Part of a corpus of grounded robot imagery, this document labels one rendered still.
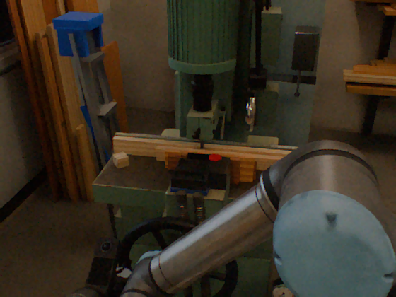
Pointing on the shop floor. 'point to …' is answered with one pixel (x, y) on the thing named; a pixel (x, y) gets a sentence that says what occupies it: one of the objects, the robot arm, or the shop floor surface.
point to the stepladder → (103, 115)
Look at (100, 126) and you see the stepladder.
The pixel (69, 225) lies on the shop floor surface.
